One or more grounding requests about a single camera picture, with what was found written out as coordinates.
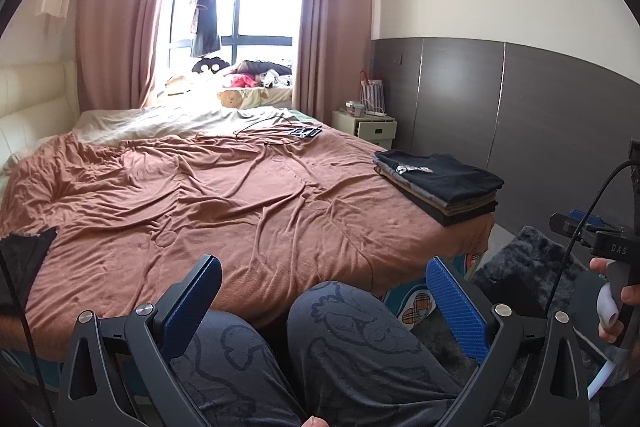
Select cream bed sheet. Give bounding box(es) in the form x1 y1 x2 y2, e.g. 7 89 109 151
75 104 326 145

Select pile of loose clothes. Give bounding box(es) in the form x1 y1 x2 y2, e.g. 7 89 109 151
222 59 296 90

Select cream nightstand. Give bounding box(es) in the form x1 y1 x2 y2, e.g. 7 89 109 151
332 109 398 142

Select cream leather headboard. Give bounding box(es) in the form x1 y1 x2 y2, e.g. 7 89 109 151
0 59 81 168

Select yellow bear print bedding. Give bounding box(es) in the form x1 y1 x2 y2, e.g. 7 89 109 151
217 86 296 110

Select dark hanging garment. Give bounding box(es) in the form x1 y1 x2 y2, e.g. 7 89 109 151
190 0 222 58

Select thin black cable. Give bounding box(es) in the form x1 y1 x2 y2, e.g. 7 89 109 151
232 114 301 140

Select pink curtain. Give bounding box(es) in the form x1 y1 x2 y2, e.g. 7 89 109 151
292 0 376 128
75 0 183 110

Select brown blanket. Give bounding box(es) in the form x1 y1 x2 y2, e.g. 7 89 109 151
0 122 496 348

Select black and white plush cushion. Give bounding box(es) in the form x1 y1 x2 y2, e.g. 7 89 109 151
192 56 231 75

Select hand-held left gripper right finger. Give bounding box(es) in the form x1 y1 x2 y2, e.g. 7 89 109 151
425 256 591 427

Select black folded garment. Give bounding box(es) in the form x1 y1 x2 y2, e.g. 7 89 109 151
415 197 500 228

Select white paper strip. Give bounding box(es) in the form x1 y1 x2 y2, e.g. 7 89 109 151
589 359 616 400

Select dark framed window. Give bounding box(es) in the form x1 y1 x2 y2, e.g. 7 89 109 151
167 0 303 75

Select black bear print t-shirt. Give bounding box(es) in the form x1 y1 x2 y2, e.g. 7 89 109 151
372 149 505 208

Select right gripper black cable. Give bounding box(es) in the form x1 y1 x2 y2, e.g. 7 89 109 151
545 159 638 313

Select black cloth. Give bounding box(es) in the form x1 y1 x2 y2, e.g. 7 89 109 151
0 227 58 308

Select white rack on bedside table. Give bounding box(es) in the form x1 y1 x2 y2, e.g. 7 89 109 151
359 71 386 115

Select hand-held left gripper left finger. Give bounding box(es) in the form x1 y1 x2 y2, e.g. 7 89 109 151
52 254 223 427

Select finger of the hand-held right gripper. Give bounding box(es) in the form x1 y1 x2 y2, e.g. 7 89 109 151
570 208 618 230
549 213 583 235

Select person's grey patterned pants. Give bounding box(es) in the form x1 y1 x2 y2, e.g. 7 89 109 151
172 279 463 427

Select dark grey shaggy rug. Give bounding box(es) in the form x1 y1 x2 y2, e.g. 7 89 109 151
410 224 640 427

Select person's right hand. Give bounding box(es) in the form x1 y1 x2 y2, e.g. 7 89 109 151
587 257 640 350

